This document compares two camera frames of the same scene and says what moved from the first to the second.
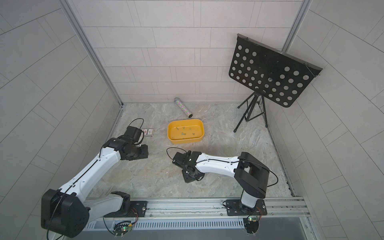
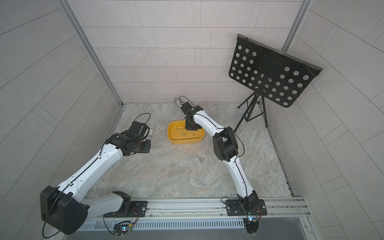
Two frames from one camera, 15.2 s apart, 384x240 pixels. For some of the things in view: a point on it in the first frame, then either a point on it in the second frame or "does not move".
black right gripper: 187,179 to 190,127
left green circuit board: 120,229 does not move
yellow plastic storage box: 185,131 does not move
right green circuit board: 250,225 does not move
